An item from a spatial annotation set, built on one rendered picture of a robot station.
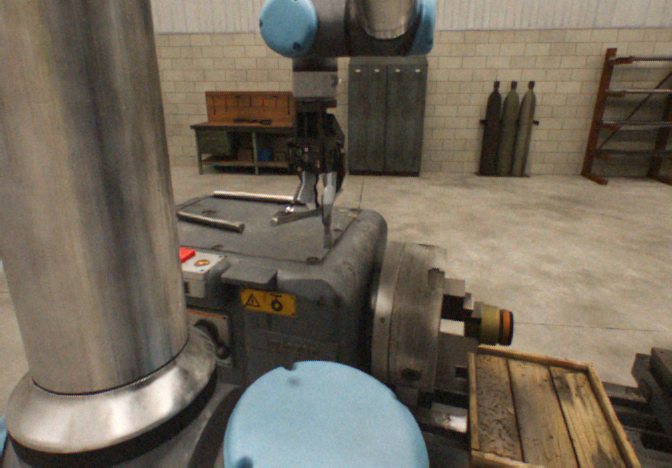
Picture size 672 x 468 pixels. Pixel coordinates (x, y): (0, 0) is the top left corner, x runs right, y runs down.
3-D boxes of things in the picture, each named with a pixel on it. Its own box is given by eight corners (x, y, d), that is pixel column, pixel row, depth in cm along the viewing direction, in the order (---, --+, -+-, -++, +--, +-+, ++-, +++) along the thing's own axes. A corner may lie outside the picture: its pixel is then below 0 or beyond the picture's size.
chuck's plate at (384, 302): (365, 409, 77) (378, 252, 74) (389, 347, 107) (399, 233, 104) (383, 413, 76) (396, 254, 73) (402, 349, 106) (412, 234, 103)
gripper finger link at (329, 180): (314, 225, 69) (311, 174, 66) (325, 215, 75) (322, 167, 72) (331, 226, 68) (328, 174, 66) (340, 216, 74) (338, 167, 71)
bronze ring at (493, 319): (467, 314, 80) (516, 321, 77) (467, 292, 88) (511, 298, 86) (462, 352, 83) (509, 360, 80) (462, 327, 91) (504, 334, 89)
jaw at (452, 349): (425, 328, 90) (419, 382, 88) (424, 330, 85) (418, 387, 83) (476, 336, 87) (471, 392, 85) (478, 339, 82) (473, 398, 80)
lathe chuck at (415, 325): (383, 414, 76) (396, 254, 73) (402, 349, 106) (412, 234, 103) (430, 425, 73) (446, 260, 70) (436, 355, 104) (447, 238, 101)
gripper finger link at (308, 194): (292, 222, 70) (292, 172, 67) (304, 212, 76) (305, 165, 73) (308, 225, 70) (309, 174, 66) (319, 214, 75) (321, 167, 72)
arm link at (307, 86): (302, 72, 69) (346, 72, 66) (302, 100, 70) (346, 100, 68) (284, 71, 62) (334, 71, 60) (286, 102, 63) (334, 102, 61)
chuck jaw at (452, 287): (425, 318, 84) (426, 290, 75) (428, 298, 87) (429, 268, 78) (479, 327, 81) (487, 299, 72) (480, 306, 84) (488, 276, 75)
